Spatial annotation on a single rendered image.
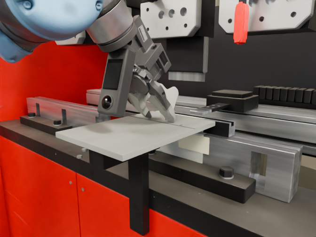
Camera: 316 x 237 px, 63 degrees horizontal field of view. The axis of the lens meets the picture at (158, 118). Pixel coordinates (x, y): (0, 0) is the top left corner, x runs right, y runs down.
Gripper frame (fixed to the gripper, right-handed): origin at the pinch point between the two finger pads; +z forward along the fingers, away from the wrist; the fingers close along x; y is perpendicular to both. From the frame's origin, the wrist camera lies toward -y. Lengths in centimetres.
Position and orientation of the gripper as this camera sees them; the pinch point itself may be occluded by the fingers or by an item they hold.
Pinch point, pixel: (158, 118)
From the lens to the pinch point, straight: 55.0
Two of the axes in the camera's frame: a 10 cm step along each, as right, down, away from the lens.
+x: -7.8, -1.4, 6.1
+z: 4.1, 6.3, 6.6
